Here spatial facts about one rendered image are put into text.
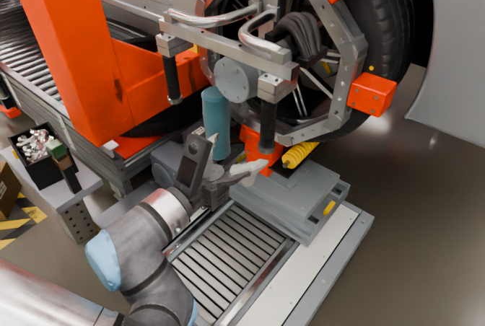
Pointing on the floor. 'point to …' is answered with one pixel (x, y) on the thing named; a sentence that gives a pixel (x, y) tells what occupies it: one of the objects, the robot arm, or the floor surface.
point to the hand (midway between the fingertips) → (242, 144)
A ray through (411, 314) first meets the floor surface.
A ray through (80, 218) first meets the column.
